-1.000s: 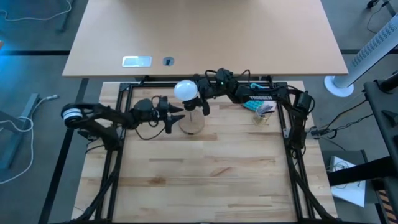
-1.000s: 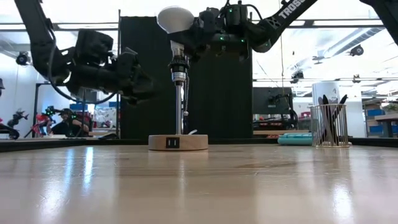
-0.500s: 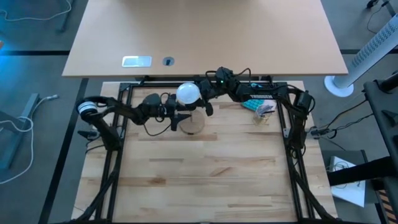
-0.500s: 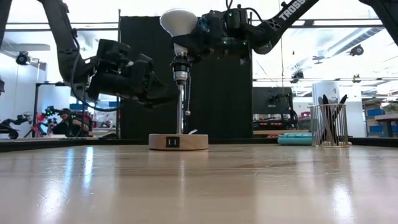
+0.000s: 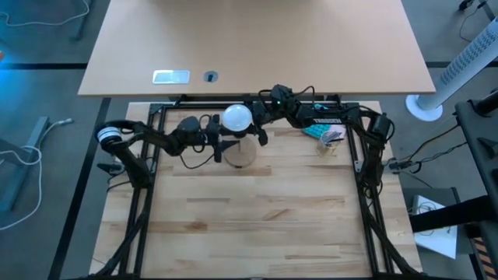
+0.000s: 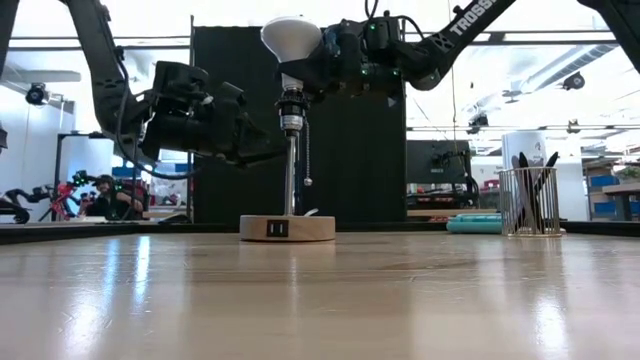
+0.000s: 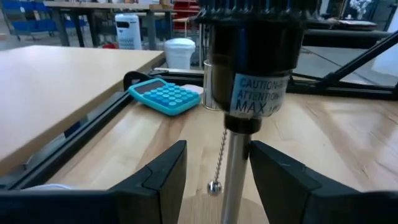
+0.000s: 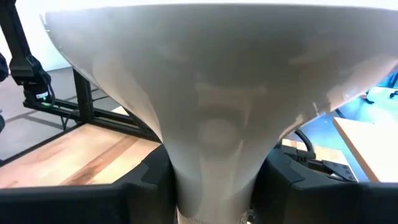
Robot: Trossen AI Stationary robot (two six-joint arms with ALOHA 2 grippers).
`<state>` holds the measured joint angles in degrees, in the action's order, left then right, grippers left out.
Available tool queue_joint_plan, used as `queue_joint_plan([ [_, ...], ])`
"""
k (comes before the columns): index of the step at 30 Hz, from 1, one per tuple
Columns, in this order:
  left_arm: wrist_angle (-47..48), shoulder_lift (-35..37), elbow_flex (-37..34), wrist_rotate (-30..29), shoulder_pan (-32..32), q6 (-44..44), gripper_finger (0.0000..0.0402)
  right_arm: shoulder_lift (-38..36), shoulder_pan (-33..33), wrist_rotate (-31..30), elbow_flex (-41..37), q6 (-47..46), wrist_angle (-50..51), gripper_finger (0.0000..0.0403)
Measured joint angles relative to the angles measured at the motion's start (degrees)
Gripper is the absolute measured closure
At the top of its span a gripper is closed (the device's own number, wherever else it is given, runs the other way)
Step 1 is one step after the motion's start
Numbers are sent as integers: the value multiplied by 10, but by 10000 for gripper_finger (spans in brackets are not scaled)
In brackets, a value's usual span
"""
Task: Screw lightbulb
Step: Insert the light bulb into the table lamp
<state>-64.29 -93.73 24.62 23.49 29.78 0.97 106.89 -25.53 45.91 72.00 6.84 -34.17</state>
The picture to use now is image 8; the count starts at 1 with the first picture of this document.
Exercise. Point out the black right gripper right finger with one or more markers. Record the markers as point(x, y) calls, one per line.
point(326, 205)

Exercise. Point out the large light wood table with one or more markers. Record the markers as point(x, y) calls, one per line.
point(370, 146)

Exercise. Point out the white flood lightbulb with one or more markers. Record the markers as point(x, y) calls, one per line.
point(217, 77)

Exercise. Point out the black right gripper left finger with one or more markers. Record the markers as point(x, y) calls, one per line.
point(77, 205)

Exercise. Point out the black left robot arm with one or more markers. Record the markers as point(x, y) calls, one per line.
point(28, 71)

